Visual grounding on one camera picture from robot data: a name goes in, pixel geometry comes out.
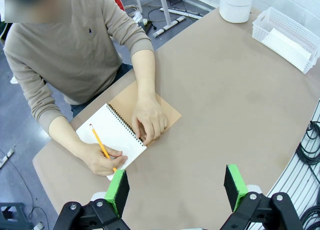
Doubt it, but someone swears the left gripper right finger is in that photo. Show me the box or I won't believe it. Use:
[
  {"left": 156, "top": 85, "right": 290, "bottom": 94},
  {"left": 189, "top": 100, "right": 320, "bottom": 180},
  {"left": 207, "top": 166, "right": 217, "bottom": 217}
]
[{"left": 219, "top": 164, "right": 305, "bottom": 230}]

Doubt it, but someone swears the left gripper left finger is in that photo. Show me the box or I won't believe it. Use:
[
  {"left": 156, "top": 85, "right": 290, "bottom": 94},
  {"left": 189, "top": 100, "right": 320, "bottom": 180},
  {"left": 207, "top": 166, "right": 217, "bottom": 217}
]
[{"left": 53, "top": 169, "right": 131, "bottom": 230}]

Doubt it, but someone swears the yellow pencil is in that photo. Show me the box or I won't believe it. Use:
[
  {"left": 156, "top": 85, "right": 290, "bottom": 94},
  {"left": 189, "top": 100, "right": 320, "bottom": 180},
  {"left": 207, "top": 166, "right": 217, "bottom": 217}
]
[{"left": 89, "top": 123, "right": 118, "bottom": 173}]

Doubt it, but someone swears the spiral notebook with brown cover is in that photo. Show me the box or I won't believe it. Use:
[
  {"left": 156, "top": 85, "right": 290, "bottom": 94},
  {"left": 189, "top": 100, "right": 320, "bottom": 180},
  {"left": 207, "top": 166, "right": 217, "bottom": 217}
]
[{"left": 75, "top": 80, "right": 183, "bottom": 181}]

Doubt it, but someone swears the person's right forearm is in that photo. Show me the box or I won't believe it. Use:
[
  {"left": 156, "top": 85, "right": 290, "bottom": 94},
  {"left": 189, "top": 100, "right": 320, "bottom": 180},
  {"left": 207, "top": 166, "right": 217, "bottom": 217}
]
[{"left": 48, "top": 116, "right": 93, "bottom": 161}]

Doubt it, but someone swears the person's left forearm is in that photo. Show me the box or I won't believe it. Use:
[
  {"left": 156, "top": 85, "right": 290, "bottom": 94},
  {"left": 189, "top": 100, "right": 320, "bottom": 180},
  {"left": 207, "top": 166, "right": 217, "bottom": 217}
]
[{"left": 131, "top": 49, "right": 157, "bottom": 106}]

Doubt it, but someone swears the person's right hand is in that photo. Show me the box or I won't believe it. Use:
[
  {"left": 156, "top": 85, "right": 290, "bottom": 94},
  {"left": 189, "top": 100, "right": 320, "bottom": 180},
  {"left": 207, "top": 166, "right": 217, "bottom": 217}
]
[{"left": 83, "top": 142, "right": 129, "bottom": 177}]

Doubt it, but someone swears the person's left hand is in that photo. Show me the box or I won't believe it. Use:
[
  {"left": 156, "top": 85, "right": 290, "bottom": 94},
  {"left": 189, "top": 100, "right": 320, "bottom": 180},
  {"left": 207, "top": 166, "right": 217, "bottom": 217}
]
[{"left": 131, "top": 100, "right": 169, "bottom": 146}]

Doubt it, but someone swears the black metal stand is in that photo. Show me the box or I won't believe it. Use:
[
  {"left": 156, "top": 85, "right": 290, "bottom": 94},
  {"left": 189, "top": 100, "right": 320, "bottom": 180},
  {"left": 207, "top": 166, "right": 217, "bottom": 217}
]
[{"left": 0, "top": 202, "right": 35, "bottom": 230}]

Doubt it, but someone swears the white desk leg with foot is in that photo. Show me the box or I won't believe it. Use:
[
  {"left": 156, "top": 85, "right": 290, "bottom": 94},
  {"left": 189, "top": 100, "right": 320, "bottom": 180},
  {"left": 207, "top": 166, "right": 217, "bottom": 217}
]
[
  {"left": 0, "top": 147, "right": 16, "bottom": 169},
  {"left": 152, "top": 0, "right": 187, "bottom": 39}
]

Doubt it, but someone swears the person in beige sweater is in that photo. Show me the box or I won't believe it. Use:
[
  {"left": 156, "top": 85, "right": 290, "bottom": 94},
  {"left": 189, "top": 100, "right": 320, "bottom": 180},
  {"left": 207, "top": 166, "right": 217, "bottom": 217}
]
[{"left": 0, "top": 0, "right": 155, "bottom": 135}]

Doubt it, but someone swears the white perforated plastic basket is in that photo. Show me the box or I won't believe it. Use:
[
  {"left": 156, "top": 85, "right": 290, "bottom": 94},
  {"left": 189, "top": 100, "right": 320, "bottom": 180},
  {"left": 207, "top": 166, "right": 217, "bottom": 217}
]
[{"left": 251, "top": 6, "right": 320, "bottom": 75}]

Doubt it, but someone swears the white round lidded bin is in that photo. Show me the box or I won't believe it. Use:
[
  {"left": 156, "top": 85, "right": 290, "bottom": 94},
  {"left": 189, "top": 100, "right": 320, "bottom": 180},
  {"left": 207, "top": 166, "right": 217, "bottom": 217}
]
[{"left": 219, "top": 0, "right": 253, "bottom": 24}]

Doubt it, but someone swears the white power strip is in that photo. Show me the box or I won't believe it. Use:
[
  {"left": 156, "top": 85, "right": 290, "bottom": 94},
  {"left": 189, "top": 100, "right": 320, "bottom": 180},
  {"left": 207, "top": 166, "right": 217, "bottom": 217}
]
[{"left": 159, "top": 7, "right": 205, "bottom": 17}]

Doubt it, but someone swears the white ribbed rail frame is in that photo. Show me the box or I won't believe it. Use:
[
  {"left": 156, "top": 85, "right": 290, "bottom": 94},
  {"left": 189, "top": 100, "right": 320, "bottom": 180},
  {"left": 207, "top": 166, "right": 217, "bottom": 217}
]
[{"left": 249, "top": 97, "right": 320, "bottom": 230}]

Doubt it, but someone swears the black cable coil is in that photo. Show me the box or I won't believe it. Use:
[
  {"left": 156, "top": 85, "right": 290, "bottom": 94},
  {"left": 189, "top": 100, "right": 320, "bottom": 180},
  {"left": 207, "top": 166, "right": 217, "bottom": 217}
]
[
  {"left": 299, "top": 205, "right": 320, "bottom": 230},
  {"left": 296, "top": 120, "right": 320, "bottom": 166}
]

